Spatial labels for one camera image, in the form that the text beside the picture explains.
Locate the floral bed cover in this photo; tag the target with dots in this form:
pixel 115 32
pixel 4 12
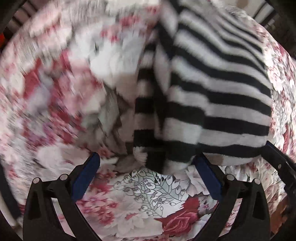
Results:
pixel 68 88

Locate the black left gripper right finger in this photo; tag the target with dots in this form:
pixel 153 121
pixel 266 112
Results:
pixel 252 221

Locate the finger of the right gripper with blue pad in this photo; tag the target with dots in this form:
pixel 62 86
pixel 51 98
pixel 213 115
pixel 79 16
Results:
pixel 283 164

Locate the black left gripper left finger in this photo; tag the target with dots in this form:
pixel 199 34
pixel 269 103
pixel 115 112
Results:
pixel 40 220

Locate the black white striped sweater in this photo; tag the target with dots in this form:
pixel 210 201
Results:
pixel 202 88

